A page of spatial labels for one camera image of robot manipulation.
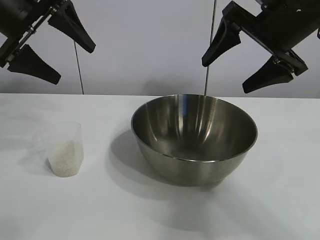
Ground thin dark hanging cable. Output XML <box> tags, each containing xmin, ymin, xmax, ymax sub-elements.
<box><xmin>73</xmin><ymin>41</ymin><xmax>84</xmax><ymax>96</ymax></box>
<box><xmin>204</xmin><ymin>0</ymin><xmax>217</xmax><ymax>96</ymax></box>

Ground translucent plastic measuring cup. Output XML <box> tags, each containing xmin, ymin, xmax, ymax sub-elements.
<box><xmin>33</xmin><ymin>121</ymin><xmax>84</xmax><ymax>178</ymax></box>

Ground white rice grains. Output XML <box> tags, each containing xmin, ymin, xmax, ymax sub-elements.
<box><xmin>47</xmin><ymin>141</ymin><xmax>84</xmax><ymax>178</ymax></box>

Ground stainless steel mixing bowl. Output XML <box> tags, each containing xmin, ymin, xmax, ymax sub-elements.
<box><xmin>131</xmin><ymin>94</ymin><xmax>258</xmax><ymax>187</ymax></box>

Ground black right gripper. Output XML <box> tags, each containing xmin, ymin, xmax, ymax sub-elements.
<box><xmin>201</xmin><ymin>0</ymin><xmax>320</xmax><ymax>95</ymax></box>

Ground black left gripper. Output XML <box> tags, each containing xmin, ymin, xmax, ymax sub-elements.
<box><xmin>0</xmin><ymin>0</ymin><xmax>97</xmax><ymax>86</ymax></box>

